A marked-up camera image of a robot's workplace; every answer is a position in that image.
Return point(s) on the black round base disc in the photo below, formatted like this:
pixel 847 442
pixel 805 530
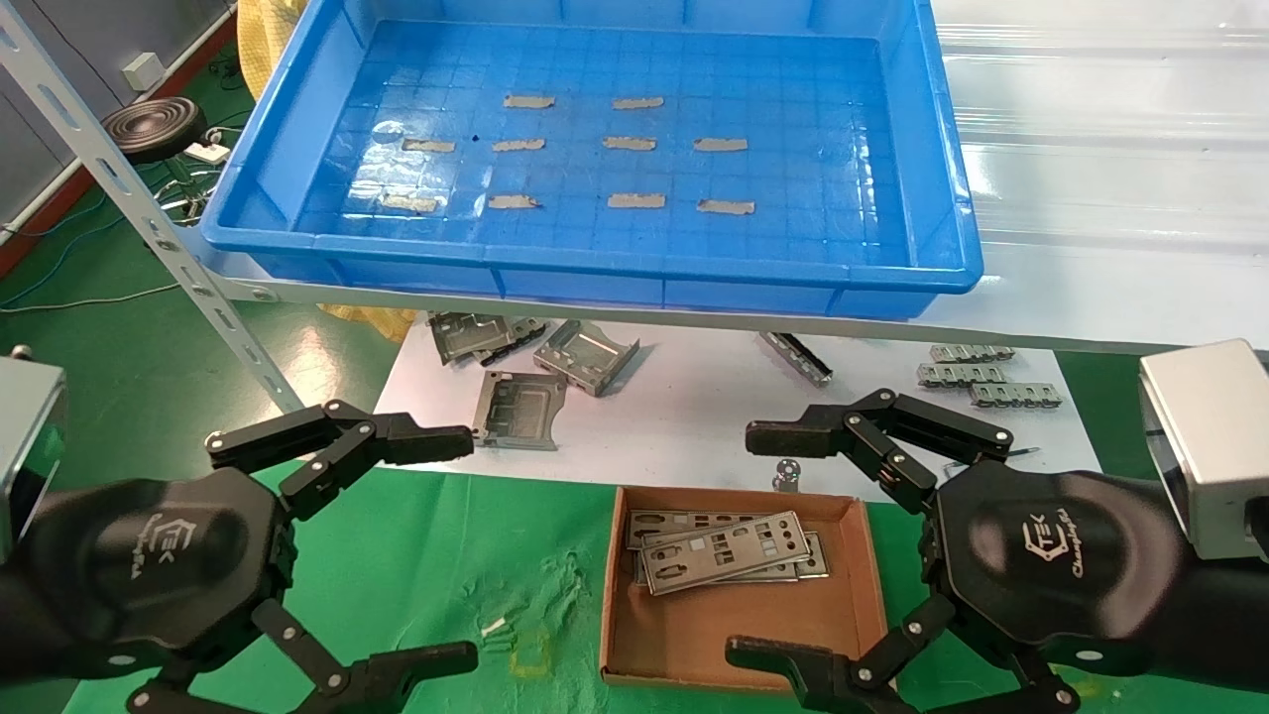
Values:
pixel 154 127

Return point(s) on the dark sheet metal bracket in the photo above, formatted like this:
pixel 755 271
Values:
pixel 525 332

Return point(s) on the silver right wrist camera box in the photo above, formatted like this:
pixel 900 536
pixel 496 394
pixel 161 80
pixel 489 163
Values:
pixel 1214 446

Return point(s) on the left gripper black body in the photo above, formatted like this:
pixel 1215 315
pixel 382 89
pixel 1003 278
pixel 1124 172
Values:
pixel 149 565

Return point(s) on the box shaped metal bracket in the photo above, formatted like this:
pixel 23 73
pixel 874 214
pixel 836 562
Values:
pixel 585 357

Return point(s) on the long narrow metal bracket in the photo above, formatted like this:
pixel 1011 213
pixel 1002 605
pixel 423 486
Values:
pixel 798 359

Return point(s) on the silver io shield plate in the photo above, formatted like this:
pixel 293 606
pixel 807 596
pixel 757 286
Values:
pixel 639 524
pixel 821 560
pixel 719 570

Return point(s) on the white wall socket box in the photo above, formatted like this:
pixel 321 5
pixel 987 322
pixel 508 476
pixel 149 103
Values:
pixel 143 71

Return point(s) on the blue plastic tray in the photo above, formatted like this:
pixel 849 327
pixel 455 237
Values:
pixel 793 253

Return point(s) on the grey metal connector strip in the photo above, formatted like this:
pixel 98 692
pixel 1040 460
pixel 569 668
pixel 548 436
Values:
pixel 972 353
pixel 1016 395
pixel 960 375

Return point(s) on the grey perforated shelf upright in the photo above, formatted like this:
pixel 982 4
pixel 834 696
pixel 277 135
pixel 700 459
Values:
pixel 119 193

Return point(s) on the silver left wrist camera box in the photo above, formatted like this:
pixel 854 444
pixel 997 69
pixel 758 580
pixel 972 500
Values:
pixel 25 446

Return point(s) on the small white tape bit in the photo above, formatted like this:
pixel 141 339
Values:
pixel 493 627

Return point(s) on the grey metal shelf board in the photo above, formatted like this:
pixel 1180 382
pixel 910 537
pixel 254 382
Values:
pixel 1091 149

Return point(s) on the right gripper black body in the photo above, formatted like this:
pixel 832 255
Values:
pixel 1051 555

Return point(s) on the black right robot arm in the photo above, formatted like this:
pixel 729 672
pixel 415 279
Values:
pixel 1224 615

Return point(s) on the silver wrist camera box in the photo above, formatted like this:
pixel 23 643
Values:
pixel 25 446
pixel 1214 446

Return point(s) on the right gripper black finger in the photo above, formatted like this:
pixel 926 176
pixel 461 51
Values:
pixel 793 436
pixel 793 666

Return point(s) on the green table cloth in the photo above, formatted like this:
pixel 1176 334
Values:
pixel 446 555

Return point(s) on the brown cardboard box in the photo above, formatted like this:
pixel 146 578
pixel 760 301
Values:
pixel 714 635

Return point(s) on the white power strip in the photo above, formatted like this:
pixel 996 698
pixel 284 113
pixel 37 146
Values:
pixel 208 153

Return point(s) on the grey sheet metal bracket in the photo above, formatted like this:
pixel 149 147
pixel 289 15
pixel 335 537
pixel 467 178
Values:
pixel 461 337

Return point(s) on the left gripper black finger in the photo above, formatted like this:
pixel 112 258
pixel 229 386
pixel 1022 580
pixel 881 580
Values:
pixel 406 669
pixel 416 443

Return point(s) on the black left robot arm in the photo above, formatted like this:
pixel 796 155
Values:
pixel 15 620

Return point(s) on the flat metal frame tray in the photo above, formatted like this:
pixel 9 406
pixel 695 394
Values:
pixel 516 416

